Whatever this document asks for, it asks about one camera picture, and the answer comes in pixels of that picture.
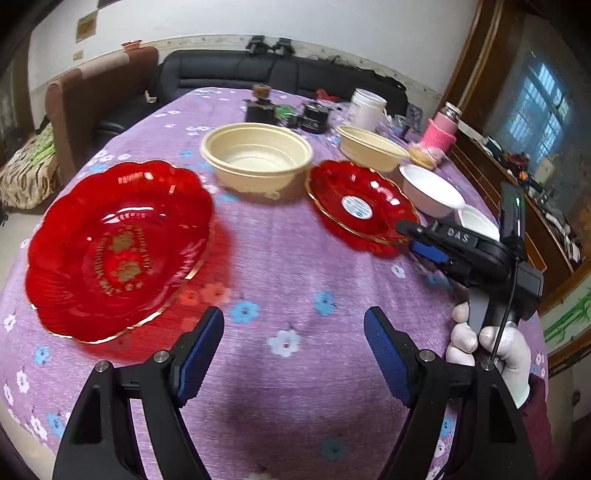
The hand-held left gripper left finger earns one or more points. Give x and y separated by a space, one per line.
199 357

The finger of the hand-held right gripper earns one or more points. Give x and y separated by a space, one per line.
415 229
427 252

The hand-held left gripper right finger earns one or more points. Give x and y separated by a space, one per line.
388 357

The small white bowl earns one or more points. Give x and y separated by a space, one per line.
475 221

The small red plastic plate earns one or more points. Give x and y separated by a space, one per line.
337 184

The small beige plastic bowl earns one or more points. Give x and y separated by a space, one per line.
369 147

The large red plastic plate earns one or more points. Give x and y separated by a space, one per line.
120 249

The large beige plastic bowl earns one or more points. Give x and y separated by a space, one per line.
258 152

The person's right forearm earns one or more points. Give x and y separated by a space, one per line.
538 415

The person's right hand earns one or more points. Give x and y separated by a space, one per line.
510 355

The clear bag of yellow food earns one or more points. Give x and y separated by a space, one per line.
425 157

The wooden sideboard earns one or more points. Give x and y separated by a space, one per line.
489 184

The bottle with pink knit sleeve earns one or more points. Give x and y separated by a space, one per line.
438 134

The dark perforated basket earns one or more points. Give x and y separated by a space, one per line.
414 120

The white plastic jar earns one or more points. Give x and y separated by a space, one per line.
367 110

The purple floral tablecloth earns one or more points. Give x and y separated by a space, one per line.
286 258

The black round tin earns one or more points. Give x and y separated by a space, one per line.
314 120

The red cloth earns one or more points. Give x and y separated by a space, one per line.
325 94

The green packet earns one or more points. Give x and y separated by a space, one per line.
285 115

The black device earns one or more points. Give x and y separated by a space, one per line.
284 47
257 45

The black sofa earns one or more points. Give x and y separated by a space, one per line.
221 69

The patterned cushion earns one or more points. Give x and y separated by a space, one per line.
27 170

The brown armchair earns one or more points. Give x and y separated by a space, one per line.
92 92

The small red object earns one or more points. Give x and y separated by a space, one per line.
131 44

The wall socket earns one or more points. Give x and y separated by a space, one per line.
78 54

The small yellow wall plaque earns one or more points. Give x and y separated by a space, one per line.
85 27

